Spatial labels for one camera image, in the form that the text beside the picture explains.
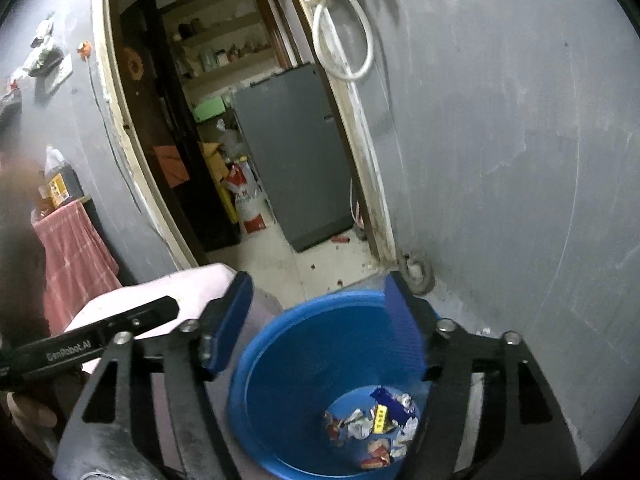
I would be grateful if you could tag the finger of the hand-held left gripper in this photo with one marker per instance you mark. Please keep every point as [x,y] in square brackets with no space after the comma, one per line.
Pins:
[150,314]

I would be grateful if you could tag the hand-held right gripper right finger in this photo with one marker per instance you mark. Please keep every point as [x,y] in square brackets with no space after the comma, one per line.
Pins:
[405,330]

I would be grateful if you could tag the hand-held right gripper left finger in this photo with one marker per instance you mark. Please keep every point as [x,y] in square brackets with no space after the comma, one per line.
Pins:
[235,320]

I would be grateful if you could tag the blue plastic bin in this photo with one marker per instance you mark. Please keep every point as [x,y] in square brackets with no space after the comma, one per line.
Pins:
[300,360]

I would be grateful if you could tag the pile of wrappers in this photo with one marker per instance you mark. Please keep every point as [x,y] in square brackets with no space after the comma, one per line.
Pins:
[370,425]

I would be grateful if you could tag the person's left hand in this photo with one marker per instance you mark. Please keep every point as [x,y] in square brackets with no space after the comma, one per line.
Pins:
[30,410]

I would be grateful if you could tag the pink checked cloth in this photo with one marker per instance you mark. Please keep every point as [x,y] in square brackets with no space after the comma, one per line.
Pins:
[75,260]

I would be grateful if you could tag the white and red sack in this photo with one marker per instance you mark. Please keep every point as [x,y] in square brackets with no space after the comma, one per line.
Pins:
[250,200]

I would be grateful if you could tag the orange paper sheet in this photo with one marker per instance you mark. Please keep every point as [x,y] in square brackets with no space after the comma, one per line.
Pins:
[171,165]

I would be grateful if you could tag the cooking oil bottle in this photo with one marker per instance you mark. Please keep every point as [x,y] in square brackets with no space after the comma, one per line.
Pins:
[60,180]

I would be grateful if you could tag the yellow cardboard box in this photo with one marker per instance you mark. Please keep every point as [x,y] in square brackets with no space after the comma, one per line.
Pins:
[212,160]

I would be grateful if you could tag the grey metal cabinet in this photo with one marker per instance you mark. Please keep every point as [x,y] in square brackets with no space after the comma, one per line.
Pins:
[290,160]

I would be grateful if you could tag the dark wooden door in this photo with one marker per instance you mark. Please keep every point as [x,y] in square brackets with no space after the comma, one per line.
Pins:
[150,110]

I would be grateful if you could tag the green box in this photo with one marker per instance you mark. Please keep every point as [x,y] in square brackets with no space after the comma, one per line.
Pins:
[210,109]

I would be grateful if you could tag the orange round door ornament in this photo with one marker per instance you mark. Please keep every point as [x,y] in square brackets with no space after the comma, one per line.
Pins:
[135,64]

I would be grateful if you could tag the crumpled plastic bag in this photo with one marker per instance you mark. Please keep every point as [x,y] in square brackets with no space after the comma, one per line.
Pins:
[44,47]

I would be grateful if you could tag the wooden door frame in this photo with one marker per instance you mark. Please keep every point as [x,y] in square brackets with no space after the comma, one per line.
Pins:
[372,200]

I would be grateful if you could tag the wooden wall shelf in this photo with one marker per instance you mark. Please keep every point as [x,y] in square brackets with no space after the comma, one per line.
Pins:
[225,32]

